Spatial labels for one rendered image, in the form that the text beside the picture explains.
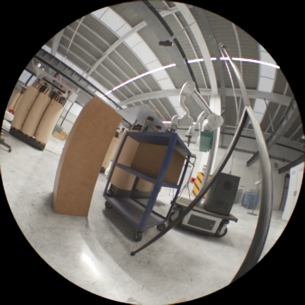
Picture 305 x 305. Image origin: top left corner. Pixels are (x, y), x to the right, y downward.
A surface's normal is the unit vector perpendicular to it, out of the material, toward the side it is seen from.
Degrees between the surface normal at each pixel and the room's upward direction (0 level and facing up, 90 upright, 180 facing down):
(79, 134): 90
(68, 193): 90
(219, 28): 174
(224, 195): 90
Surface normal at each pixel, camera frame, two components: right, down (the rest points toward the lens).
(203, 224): -0.39, -0.31
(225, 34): -0.26, 0.94
